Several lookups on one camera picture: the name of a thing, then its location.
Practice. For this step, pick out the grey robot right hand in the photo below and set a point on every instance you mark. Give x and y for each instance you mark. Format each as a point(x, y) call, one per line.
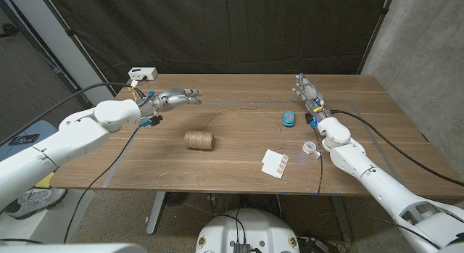
point(312, 97)

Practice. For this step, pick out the grey metal table leg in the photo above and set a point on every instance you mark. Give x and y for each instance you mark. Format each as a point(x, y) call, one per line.
point(340, 216)
point(156, 213)

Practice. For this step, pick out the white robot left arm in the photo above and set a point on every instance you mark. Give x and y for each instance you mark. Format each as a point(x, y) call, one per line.
point(72, 140)

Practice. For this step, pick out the clear tape roll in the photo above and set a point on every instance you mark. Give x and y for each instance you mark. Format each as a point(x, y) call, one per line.
point(310, 147)

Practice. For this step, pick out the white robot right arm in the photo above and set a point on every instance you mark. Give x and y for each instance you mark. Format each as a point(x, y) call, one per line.
point(380, 187)

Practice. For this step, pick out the black backdrop curtain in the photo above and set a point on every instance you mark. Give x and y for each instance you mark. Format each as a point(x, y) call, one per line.
point(232, 28)

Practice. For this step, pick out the yellow black shoe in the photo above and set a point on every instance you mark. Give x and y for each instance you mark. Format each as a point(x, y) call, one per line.
point(45, 181)

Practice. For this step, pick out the white sticker sheet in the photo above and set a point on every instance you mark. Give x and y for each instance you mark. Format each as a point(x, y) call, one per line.
point(273, 165)

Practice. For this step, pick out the black metal wall rail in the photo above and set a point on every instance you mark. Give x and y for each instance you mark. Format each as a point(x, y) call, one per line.
point(54, 68)

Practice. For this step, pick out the grey sneaker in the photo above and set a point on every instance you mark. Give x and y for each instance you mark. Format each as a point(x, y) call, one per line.
point(36, 201)

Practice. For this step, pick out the black backdrop stand pole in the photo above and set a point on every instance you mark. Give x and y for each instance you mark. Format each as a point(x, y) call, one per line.
point(378, 26)
point(72, 35)

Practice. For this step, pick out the white floor power strip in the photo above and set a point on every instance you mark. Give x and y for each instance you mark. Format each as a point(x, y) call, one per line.
point(319, 245)

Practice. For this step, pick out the blue plastic bin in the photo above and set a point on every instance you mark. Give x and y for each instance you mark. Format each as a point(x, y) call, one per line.
point(43, 127)

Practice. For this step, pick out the black ribbed round object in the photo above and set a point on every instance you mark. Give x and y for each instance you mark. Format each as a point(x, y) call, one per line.
point(177, 198)

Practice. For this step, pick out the jute twine strand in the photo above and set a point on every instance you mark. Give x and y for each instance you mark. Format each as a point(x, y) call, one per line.
point(246, 108)

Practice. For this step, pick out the white power box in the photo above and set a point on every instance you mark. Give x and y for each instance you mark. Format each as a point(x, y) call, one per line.
point(142, 73)

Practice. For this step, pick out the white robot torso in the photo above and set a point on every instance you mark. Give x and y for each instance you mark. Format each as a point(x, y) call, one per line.
point(250, 227)

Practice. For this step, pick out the brown jute twine spool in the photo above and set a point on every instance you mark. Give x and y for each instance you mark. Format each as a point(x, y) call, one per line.
point(198, 140)

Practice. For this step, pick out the black wall hook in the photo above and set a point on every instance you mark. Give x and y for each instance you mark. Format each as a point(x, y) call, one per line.
point(9, 29)

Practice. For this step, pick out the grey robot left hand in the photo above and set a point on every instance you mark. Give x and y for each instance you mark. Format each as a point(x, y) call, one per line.
point(170, 98)

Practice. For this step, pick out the black flat device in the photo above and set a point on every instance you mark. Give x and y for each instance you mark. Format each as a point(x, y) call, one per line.
point(24, 139)

